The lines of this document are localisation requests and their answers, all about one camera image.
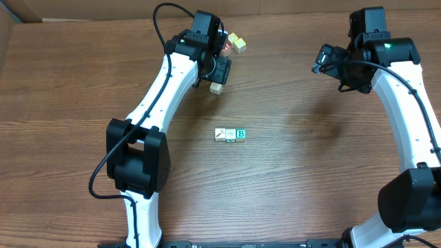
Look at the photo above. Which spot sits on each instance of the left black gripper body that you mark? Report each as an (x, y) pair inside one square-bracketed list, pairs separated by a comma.
[(216, 70)]

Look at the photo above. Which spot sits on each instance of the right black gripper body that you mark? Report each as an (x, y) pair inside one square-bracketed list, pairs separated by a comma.
[(350, 76)]

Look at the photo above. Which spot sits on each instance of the natural block letter W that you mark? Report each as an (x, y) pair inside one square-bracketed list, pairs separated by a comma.
[(216, 88)]

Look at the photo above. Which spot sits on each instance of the natural block letter X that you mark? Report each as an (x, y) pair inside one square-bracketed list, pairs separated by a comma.
[(220, 134)]

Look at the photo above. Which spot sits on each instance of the green block letter B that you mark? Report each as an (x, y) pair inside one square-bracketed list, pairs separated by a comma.
[(241, 135)]

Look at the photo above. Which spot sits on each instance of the natural block swirl picture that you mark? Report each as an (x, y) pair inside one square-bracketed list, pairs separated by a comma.
[(230, 135)]

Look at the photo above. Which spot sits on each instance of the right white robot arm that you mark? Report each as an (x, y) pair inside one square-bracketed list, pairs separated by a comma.
[(374, 61)]

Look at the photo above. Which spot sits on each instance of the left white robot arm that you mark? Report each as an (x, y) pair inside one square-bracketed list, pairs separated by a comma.
[(137, 155)]

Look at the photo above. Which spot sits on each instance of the red block letter M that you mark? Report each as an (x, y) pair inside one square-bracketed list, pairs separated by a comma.
[(226, 51)]

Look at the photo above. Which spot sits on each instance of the yellow block letter C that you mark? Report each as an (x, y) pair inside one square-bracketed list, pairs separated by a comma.
[(239, 45)]

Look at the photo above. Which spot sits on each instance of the yellow block letter G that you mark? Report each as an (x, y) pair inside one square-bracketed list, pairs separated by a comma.
[(232, 37)]

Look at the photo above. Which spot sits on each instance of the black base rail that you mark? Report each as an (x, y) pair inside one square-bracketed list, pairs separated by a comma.
[(311, 243)]

